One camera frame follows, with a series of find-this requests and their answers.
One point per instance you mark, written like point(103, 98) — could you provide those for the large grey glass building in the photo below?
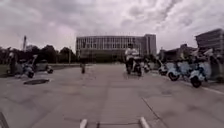
point(110, 46)

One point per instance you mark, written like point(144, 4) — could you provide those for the person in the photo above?
point(133, 60)
point(83, 65)
point(12, 61)

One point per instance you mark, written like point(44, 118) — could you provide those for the scooter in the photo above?
point(49, 68)
point(29, 68)

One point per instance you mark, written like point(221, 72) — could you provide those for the low dark building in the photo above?
point(175, 53)

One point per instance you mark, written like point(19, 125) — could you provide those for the robot's own part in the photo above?
point(144, 122)
point(83, 123)

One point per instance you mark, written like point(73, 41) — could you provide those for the row of dark trees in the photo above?
point(43, 54)

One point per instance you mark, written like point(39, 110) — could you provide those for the row of parked scooters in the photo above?
point(186, 68)

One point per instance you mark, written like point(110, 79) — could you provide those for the dark manhole cover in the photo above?
point(36, 81)

